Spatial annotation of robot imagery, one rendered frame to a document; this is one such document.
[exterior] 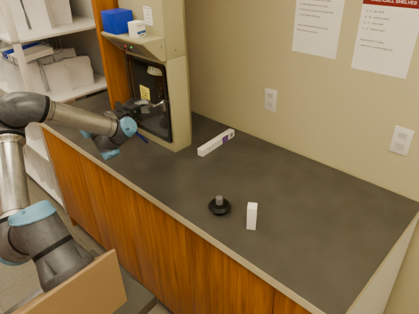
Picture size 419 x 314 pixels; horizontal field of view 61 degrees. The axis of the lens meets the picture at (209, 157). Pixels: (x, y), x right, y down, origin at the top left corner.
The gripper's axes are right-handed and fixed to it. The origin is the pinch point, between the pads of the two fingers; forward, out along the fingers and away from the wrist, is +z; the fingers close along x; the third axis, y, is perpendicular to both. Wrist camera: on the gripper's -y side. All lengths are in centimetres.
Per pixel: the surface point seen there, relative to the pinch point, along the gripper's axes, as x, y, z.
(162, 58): 22.5, 11.6, 3.2
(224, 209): -24, 60, -13
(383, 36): 31, 86, 48
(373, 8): 41, 80, 48
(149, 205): -37.8, 21.6, -21.6
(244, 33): 25, 20, 48
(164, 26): 35.1, 12.0, 6.1
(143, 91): 2.6, -8.0, 4.3
